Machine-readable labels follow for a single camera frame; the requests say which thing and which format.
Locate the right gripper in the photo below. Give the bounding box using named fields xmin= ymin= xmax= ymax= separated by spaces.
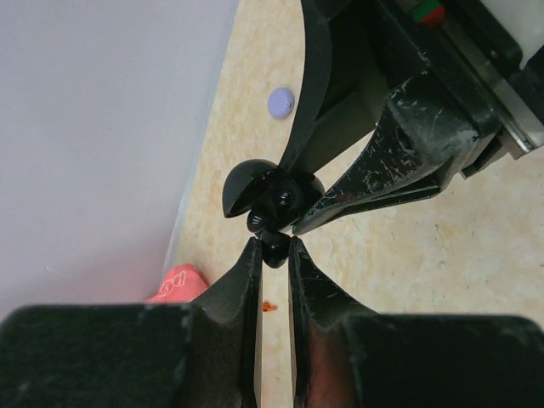
xmin=292 ymin=1 xmax=543 ymax=235

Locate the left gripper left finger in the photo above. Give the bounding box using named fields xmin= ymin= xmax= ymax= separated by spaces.
xmin=1 ymin=238 xmax=263 ymax=407

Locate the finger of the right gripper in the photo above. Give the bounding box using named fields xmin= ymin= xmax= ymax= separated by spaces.
xmin=279 ymin=1 xmax=408 ymax=174

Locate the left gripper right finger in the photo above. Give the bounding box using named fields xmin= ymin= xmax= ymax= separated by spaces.
xmin=288 ymin=238 xmax=543 ymax=407

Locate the black earbud charging case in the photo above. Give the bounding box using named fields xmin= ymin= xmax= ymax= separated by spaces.
xmin=222 ymin=159 xmax=325 ymax=235

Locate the purple earbud charging case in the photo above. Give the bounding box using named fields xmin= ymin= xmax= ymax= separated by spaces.
xmin=267 ymin=87 xmax=295 ymax=120

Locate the pink crumpled cloth bag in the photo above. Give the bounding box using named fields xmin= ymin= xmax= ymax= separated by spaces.
xmin=145 ymin=263 xmax=209 ymax=303

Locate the orange earbud left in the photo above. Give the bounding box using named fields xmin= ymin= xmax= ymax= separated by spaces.
xmin=263 ymin=302 xmax=278 ymax=312

